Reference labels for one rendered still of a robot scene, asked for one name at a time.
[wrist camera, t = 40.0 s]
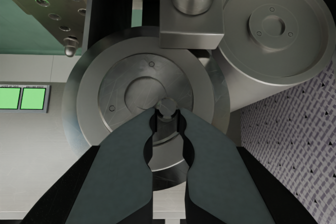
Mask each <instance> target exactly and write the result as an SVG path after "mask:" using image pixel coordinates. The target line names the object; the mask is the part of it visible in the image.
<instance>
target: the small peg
mask: <svg viewBox="0 0 336 224"><path fill-rule="evenodd" d="M156 109H157V116H158V118H159V119H160V120H161V121H162V122H165V123H168V122H171V121H172V120H173V119H174V118H175V116H176V114H177V112H178V104H177V102H176V101H175V100H174V99H173V98H170V97H164V98H162V99H161V100H160V101H159V102H158V103H157V106H156Z"/></svg>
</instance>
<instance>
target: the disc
mask: <svg viewBox="0 0 336 224"><path fill-rule="evenodd" d="M159 31H160V27H159V26H135V27H130V28H125V29H122V30H119V31H116V32H114V33H112V34H109V35H107V36H106V37H104V38H102V39H101V40H99V41H98V42H96V43H95V44H94V45H92V46H91V47H90V48H89V49H88V50H87V51H86V52H85V53H84V54H83V55H82V56H81V57H80V59H79V60H78V61H77V63H76V64H75V66H74V67H73V69H72V71H71V72H70V74H69V77H68V79H67V81H66V84H65V88H64V91H63V96H62V104H61V117H62V124H63V129H64V133H65V136H66V139H67V141H68V143H69V146H70V148H71V149H72V151H73V153H74V154H75V156H76V157H77V159H79V158H80V157H81V156H82V155H83V154H84V153H85V152H86V151H87V150H88V149H89V148H90V147H91V146H90V145H89V144H88V142H87V141H86V139H85V137H84V135H83V133H82V131H81V129H80V125H79V122H78V118H77V109H76V102H77V93H78V88H79V85H80V82H81V79H82V77H83V75H84V73H85V71H86V70H87V68H88V67H89V65H90V64H91V63H92V61H93V60H94V59H95V58H96V57H97V56H98V55H99V54H100V53H101V52H103V51H104V50H105V49H107V48H108V47H110V46H112V45H114V44H116V43H118V42H120V41H123V40H126V39H130V38H135V37H160V33H159ZM187 50H189V51H190V52H191V53H192V54H194V55H195V56H196V57H197V58H198V60H199V61H200V62H201V63H202V65H203V66H204V68H205V69H206V71H207V73H208V75H209V77H210V80H211V83H212V86H213V91H214V98H215V108H214V116H213V120H212V125H213V126H214V127H216V128H217V129H219V130H220V131H221V132H223V133H224V134H225V135H226V133H227V130H228V126H229V120H230V111H231V104H230V95H229V90H228V86H227V82H226V80H225V77H224V75H223V72H222V71H221V69H220V67H219V65H218V64H217V62H216V61H215V59H214V58H213V57H212V56H211V54H210V53H209V52H208V51H207V50H206V49H187ZM188 170H189V165H188V164H187V162H186V161H185V160H183V161H182V162H180V163H178V164H176V165H174V166H172V167H169V168H166V169H163V170H158V171H152V175H153V192H154V191H160V190H165V189H169V188H172V187H175V186H177V185H180V184H182V183H184V182H186V181H187V173H188Z"/></svg>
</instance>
